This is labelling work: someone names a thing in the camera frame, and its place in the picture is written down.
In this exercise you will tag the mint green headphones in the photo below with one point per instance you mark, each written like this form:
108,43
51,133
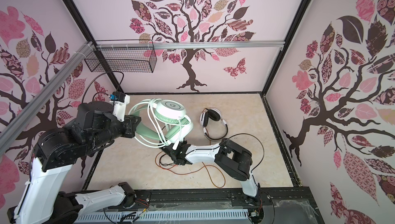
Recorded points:
170,123

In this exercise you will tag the aluminium rail wall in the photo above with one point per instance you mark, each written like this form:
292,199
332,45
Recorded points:
13,130
190,45

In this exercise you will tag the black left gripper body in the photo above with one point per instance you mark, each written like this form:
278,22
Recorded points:
128,121

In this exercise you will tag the white slotted cable duct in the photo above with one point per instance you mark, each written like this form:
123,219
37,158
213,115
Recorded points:
165,217

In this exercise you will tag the black wire basket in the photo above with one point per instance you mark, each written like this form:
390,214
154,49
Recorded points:
128,56

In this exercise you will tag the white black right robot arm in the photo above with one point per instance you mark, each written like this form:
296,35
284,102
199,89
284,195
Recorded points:
234,159

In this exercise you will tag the aluminium rail left wall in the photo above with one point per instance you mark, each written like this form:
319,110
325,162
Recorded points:
13,130

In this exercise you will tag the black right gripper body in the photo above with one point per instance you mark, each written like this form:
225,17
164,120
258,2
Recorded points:
183,144

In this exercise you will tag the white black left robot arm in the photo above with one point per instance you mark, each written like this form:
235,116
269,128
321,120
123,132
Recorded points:
96,127

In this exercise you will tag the aluminium rail back wall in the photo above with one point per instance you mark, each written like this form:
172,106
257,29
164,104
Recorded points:
190,45

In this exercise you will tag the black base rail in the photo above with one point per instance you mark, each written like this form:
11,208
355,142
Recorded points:
224,198

